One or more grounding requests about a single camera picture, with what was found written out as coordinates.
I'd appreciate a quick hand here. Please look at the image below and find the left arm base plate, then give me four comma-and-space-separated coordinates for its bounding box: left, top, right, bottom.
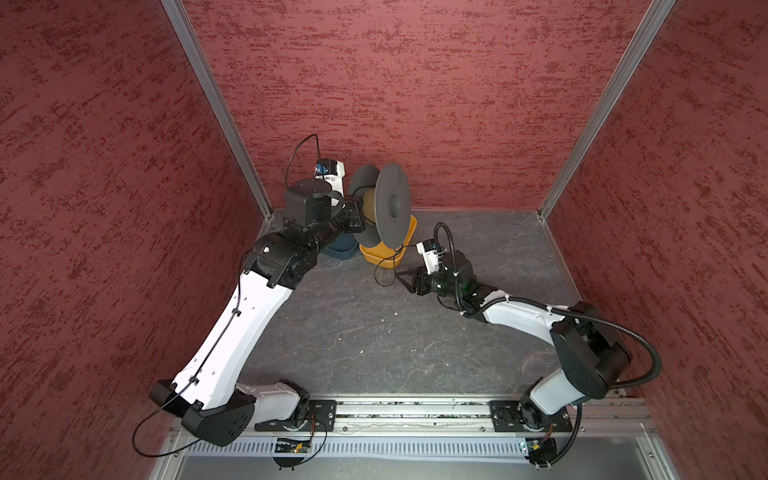
253, 399, 337, 433

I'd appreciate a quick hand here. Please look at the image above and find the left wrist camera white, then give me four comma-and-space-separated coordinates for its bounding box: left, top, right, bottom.
314, 158, 345, 194

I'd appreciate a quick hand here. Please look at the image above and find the white vented cable duct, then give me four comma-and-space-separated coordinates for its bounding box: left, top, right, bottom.
184, 436, 528, 463

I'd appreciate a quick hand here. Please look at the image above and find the yellow plastic bin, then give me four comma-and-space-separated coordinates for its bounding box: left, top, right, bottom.
359, 216, 418, 269

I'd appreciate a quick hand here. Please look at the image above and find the teal plastic bin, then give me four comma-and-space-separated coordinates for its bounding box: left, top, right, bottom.
322, 233, 359, 260

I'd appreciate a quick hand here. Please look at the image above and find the aluminium front rail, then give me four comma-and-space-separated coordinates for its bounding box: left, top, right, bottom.
312, 394, 659, 438

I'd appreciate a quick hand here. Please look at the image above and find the black corrugated hose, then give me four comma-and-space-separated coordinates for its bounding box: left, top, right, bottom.
433, 221, 663, 390

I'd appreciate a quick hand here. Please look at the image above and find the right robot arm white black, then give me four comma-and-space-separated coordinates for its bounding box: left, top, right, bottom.
395, 252, 632, 431

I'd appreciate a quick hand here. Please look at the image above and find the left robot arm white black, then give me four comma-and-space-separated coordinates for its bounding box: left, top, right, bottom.
150, 179, 365, 446

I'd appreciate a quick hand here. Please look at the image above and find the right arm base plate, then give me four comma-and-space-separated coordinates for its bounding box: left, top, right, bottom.
488, 400, 573, 435

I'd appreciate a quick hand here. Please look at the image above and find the grey cable spool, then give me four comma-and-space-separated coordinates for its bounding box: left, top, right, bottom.
349, 162, 412, 250

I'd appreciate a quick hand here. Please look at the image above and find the left aluminium corner post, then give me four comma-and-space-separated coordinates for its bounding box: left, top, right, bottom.
161, 0, 274, 221

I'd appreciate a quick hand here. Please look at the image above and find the black cable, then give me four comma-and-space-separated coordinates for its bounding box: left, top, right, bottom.
359, 188, 424, 288

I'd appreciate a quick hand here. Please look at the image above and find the aluminium corner post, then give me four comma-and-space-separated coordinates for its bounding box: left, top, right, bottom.
538, 0, 676, 223
161, 0, 274, 221

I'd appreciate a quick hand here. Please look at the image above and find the right aluminium corner post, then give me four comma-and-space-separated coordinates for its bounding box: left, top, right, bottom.
538, 0, 676, 223

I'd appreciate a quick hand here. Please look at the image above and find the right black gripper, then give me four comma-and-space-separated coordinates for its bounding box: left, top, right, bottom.
396, 264, 461, 299

